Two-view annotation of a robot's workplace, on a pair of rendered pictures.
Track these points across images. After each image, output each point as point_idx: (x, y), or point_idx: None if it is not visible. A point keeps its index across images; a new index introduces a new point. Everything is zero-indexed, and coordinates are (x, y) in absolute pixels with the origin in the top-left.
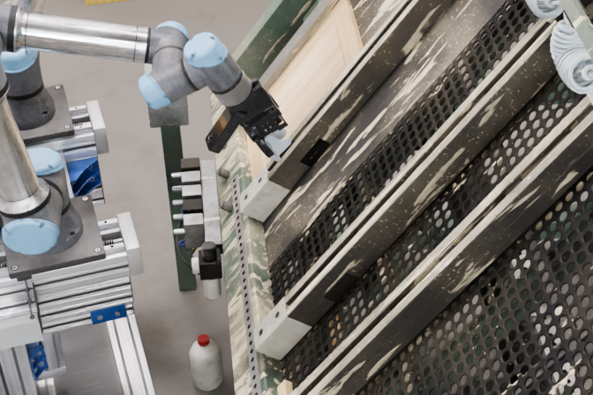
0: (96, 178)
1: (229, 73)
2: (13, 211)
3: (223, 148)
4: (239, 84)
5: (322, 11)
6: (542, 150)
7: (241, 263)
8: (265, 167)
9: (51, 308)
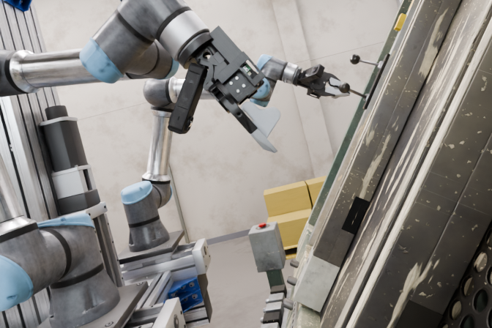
0: (198, 297)
1: None
2: None
3: (296, 266)
4: (183, 14)
5: (353, 140)
6: None
7: None
8: (312, 247)
9: None
